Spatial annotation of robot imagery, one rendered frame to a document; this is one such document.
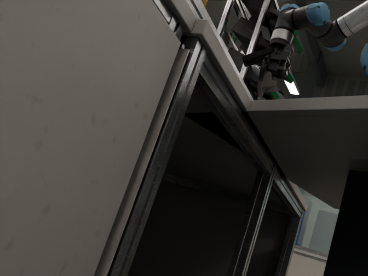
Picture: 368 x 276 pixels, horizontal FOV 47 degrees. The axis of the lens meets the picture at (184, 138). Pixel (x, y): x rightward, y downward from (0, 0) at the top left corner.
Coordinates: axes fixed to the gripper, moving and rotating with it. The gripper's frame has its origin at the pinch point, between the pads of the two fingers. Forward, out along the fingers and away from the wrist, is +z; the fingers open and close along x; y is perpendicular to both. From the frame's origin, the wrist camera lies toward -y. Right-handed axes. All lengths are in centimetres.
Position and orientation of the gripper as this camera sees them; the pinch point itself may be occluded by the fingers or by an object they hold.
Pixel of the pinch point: (258, 93)
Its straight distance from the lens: 151.5
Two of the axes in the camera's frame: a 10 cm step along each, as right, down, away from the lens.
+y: 8.7, 1.9, -4.5
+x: 3.7, 3.5, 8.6
